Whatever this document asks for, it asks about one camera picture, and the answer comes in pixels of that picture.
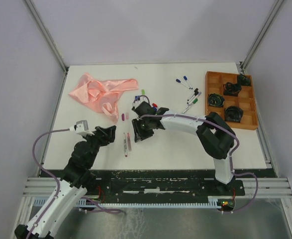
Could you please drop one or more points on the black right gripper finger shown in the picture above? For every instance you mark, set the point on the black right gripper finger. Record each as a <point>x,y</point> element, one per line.
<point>139,133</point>
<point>146,133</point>

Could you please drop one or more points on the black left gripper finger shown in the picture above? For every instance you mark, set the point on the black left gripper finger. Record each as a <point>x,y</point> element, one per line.
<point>110,138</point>
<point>110,131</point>

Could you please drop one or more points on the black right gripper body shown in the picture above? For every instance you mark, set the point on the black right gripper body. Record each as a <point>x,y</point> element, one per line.
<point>143,124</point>

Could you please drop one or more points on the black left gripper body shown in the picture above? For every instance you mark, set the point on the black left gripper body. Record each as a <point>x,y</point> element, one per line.
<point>95,141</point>

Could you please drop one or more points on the pink translucent highlighter pen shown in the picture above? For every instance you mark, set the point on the pink translucent highlighter pen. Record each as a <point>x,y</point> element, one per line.
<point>129,142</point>

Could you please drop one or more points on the magenta capped whiteboard marker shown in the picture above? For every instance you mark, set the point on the magenta capped whiteboard marker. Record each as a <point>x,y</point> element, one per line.
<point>125,145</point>

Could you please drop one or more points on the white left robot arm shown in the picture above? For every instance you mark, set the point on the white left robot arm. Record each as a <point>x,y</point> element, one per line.
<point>74,183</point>

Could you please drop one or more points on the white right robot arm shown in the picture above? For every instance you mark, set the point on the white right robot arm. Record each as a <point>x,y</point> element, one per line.
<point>216,136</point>

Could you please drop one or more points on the pink satin cloth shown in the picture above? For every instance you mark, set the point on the pink satin cloth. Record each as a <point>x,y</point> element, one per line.
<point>102,96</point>

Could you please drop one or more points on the far blue marker left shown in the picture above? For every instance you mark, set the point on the far blue marker left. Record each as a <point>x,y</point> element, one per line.
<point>180,82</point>

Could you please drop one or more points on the black capped marker right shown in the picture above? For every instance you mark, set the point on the black capped marker right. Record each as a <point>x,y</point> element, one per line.
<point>192,96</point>

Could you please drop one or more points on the black capped marker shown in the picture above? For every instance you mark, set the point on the black capped marker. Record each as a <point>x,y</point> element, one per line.
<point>192,93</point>
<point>192,96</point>

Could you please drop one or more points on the far blue marker right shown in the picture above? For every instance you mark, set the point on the far blue marker right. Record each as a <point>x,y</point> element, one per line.
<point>187,81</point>

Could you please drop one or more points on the black capped marker left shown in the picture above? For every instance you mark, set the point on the black capped marker left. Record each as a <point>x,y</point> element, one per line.
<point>192,93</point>

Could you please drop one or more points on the lavender capped marker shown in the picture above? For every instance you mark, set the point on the lavender capped marker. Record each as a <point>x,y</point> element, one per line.
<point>199,93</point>

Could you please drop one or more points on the blue yellow rolled tie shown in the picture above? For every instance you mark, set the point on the blue yellow rolled tie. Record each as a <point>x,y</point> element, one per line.
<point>215,100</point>

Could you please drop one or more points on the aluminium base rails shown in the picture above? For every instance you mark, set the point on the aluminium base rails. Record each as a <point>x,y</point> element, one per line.
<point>267,187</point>

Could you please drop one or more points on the orange wooden divider tray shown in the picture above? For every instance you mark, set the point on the orange wooden divider tray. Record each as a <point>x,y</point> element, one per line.
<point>214,82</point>

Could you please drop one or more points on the dark floral rolled tie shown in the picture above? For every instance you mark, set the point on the dark floral rolled tie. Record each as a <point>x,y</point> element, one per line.
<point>233,114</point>

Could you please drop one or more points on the dark rolled tie top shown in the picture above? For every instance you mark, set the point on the dark rolled tie top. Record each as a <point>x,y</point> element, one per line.
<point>243,80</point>

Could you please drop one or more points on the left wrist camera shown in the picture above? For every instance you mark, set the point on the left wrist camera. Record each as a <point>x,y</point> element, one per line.
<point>81,128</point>

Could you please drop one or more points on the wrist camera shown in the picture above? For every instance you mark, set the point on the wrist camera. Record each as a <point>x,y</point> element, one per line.
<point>81,128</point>
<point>136,103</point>

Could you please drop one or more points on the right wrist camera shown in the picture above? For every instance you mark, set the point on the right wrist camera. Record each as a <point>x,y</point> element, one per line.
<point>136,103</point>

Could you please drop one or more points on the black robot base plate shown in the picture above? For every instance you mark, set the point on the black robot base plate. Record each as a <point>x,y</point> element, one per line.
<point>161,186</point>

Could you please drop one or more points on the light blue cable duct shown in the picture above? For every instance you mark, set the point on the light blue cable duct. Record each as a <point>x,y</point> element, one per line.
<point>209,203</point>

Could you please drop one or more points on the aluminium frame post left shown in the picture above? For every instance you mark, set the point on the aluminium frame post left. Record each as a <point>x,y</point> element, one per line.
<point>30,5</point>

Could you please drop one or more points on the aluminium frame post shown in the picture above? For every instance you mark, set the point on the aluminium frame post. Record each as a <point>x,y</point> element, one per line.
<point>265,28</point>
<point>30,5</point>

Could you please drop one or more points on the aluminium frame post right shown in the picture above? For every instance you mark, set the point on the aluminium frame post right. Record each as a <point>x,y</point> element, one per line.
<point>265,28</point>

